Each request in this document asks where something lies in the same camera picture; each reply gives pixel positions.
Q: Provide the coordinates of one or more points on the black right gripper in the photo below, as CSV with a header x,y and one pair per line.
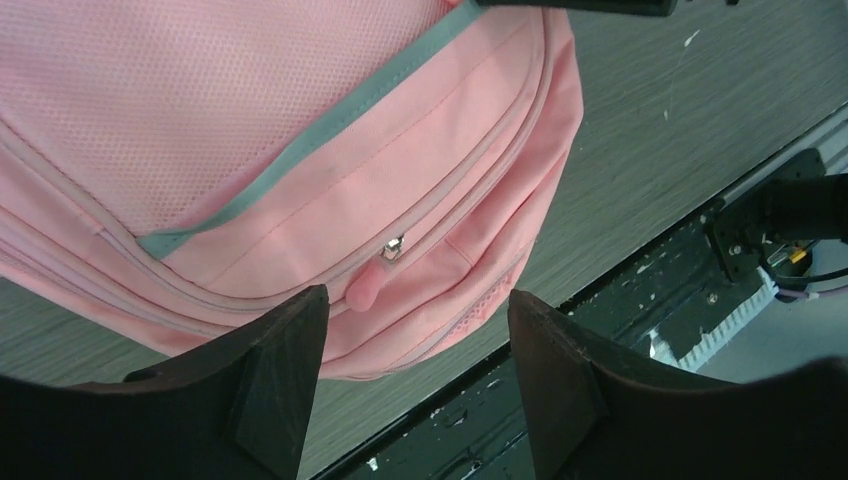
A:
x,y
645,8

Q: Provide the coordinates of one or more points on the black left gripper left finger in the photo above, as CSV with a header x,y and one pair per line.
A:
x,y
237,407

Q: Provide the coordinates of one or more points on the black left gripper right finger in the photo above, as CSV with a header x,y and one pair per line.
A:
x,y
597,410

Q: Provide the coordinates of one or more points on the pink student backpack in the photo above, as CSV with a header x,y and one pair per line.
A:
x,y
173,170

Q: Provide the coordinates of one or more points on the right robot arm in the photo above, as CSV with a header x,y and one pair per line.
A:
x,y
794,209

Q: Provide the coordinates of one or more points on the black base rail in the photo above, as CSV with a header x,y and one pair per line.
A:
x,y
678,301

